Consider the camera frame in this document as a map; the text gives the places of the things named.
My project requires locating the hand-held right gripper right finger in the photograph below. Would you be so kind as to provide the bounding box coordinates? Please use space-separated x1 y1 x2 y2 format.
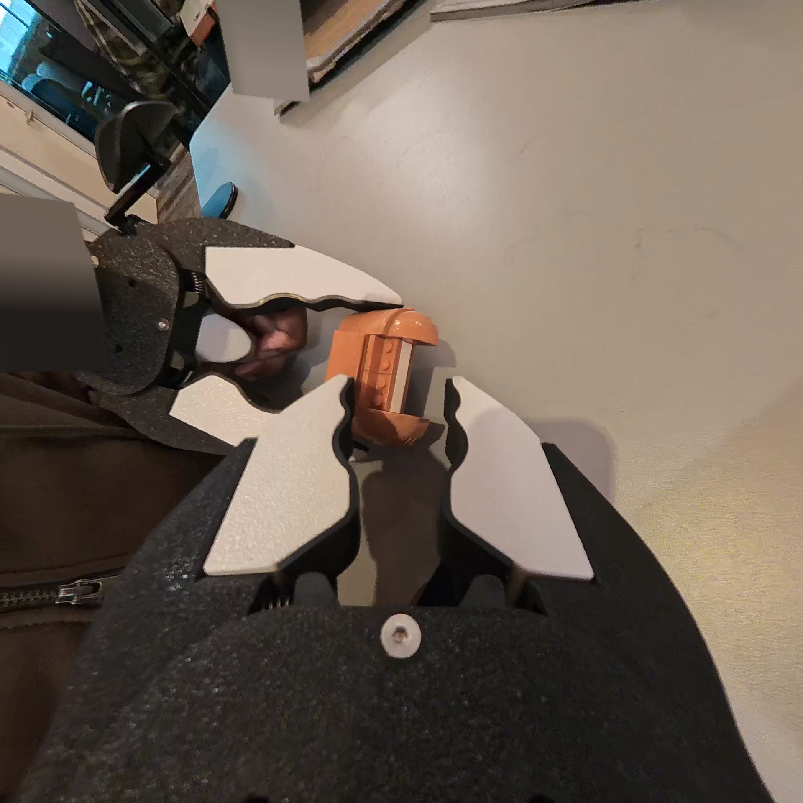
441 376 597 583

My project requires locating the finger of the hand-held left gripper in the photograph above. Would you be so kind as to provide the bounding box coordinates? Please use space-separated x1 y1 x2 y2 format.
169 373 304 451
201 243 406 315

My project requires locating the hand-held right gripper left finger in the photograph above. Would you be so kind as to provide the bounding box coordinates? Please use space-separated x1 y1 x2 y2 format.
202 373 360 579

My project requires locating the brown lego assembly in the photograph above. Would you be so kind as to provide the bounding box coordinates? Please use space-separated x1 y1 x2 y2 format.
325 307 444 451

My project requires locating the printed lego set box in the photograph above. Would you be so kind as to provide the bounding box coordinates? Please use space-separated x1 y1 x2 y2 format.
274 0 430 116

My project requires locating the lego instruction booklet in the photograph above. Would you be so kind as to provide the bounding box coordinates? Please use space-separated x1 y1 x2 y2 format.
430 0 634 23

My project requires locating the person's left hand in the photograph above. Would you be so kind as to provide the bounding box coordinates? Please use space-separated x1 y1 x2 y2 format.
230 304 309 385

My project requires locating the brown hooded jacket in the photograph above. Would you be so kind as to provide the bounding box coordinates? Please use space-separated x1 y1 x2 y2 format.
0 368 242 803

